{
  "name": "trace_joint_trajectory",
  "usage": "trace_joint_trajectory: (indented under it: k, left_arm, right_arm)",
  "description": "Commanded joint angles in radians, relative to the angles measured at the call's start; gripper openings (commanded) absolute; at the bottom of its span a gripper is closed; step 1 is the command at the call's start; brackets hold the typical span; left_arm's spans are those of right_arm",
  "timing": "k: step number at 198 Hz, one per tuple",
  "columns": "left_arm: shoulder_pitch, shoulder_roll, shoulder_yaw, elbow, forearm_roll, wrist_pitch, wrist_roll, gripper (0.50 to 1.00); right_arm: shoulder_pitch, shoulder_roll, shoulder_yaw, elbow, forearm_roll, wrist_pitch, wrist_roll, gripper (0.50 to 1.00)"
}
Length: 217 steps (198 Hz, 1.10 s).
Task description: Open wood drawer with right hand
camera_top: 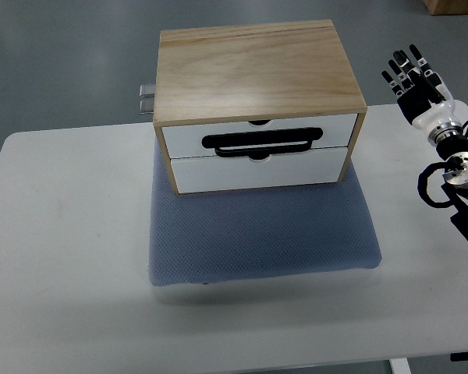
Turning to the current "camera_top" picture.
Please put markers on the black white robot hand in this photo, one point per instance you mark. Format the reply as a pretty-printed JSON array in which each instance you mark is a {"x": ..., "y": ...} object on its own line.
[{"x": 422, "y": 95}]

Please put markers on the white drawer black handle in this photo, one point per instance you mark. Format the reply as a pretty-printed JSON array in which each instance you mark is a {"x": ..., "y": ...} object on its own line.
[{"x": 185, "y": 141}]

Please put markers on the black bracket under table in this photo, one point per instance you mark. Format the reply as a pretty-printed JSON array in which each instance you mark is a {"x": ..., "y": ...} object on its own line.
[{"x": 459, "y": 357}]

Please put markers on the clear plastic clips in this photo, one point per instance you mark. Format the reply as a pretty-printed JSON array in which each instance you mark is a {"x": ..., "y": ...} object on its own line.
[{"x": 146, "y": 95}]

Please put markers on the blue grey foam mat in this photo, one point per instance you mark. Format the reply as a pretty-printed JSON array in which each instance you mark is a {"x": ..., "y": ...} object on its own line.
[{"x": 215, "y": 237}]

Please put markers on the white lower drawer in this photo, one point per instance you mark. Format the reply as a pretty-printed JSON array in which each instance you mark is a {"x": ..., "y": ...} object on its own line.
[{"x": 206, "y": 174}]

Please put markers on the wooden drawer cabinet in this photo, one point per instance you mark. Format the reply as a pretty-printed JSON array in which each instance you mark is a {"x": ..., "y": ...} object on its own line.
[{"x": 254, "y": 73}]

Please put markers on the white table leg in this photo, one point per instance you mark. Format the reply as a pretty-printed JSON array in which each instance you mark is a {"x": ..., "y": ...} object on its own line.
[{"x": 400, "y": 366}]

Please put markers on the cardboard box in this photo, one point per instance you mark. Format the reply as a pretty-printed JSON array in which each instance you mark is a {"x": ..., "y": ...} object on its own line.
[{"x": 447, "y": 7}]

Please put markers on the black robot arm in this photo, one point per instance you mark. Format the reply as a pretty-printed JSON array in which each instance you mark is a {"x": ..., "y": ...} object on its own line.
[{"x": 451, "y": 143}]

